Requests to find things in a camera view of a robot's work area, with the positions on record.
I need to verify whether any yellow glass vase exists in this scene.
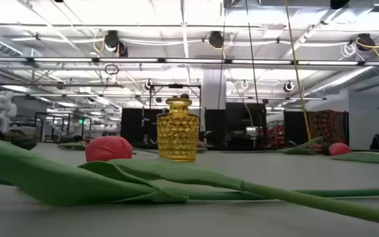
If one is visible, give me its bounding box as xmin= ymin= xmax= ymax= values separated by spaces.
xmin=156 ymin=97 xmax=201 ymax=163

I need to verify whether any ceiling light strip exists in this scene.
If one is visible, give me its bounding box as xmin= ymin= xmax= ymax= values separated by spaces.
xmin=0 ymin=56 xmax=379 ymax=66

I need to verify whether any red tool cabinet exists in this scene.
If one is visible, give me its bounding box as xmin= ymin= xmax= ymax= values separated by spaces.
xmin=258 ymin=123 xmax=284 ymax=148

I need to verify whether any patterned tapestry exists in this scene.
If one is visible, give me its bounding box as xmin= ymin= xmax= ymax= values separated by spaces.
xmin=307 ymin=110 xmax=349 ymax=145

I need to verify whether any black hanging cable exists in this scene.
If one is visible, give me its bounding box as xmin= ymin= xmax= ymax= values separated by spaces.
xmin=219 ymin=0 xmax=228 ymax=110
xmin=244 ymin=0 xmax=260 ymax=105

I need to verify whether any black table frame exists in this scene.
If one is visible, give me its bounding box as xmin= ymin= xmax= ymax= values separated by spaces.
xmin=132 ymin=144 xmax=379 ymax=154

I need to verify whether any black cable loop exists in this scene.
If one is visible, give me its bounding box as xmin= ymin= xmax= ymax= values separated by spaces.
xmin=103 ymin=63 xmax=120 ymax=76

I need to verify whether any yellow hanging cable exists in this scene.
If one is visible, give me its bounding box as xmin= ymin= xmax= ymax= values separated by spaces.
xmin=284 ymin=0 xmax=312 ymax=142

